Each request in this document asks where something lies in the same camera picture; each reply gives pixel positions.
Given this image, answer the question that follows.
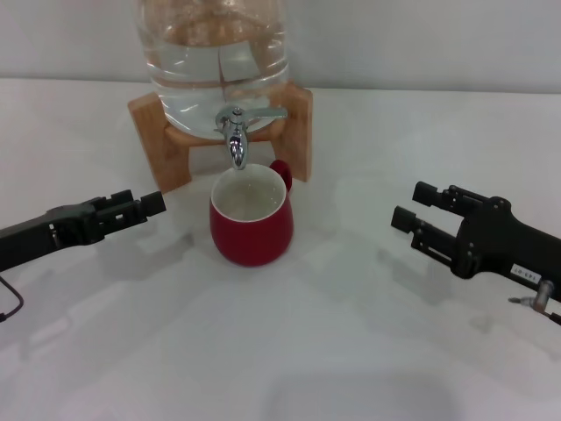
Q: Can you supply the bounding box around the wooden dispenser stand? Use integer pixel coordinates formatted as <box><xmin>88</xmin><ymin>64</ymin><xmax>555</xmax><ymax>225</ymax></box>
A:
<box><xmin>126</xmin><ymin>83</ymin><xmax>315</xmax><ymax>195</ymax></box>

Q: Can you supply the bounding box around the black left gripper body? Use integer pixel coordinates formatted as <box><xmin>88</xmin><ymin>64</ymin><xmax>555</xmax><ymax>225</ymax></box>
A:
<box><xmin>0</xmin><ymin>196</ymin><xmax>109</xmax><ymax>274</ymax></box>

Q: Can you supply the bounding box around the black cable with metal plug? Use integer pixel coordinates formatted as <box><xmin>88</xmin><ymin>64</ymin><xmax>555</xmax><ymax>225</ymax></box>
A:
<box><xmin>508</xmin><ymin>280</ymin><xmax>561</xmax><ymax>326</ymax></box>
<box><xmin>0</xmin><ymin>275</ymin><xmax>24</xmax><ymax>325</ymax></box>

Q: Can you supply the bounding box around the chrome faucet tap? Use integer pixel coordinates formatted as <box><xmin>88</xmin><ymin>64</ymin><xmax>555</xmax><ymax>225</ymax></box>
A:
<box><xmin>214</xmin><ymin>106</ymin><xmax>288</xmax><ymax>171</ymax></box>

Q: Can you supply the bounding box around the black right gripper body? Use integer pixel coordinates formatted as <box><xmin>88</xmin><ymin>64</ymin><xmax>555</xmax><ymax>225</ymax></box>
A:
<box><xmin>451</xmin><ymin>195</ymin><xmax>561</xmax><ymax>303</ymax></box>

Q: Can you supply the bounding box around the red cup with white inside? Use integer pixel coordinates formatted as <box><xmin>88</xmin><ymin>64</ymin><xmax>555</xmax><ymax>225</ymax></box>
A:
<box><xmin>209</xmin><ymin>159</ymin><xmax>295</xmax><ymax>268</ymax></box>

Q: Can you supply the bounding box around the clear glass water dispenser jar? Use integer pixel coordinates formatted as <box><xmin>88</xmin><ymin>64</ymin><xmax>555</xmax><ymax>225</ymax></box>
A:
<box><xmin>130</xmin><ymin>0</ymin><xmax>291</xmax><ymax>135</ymax></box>

